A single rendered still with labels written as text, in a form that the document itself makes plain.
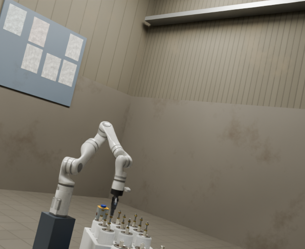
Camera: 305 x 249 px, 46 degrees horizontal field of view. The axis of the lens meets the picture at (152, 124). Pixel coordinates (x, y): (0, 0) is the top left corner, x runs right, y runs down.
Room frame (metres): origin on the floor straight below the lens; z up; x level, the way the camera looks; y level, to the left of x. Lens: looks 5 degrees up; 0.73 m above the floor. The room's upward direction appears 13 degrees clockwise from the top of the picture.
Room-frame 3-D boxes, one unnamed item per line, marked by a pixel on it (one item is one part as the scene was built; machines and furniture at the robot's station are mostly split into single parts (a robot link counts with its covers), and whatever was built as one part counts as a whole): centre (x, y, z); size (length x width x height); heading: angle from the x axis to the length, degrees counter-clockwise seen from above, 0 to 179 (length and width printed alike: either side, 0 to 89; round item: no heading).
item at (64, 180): (2.07, 0.40, 0.54); 0.09 x 0.09 x 0.17; 74
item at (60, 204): (2.07, 0.40, 0.39); 0.09 x 0.09 x 0.17; 48
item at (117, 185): (2.20, 0.10, 0.53); 0.11 x 0.09 x 0.06; 99
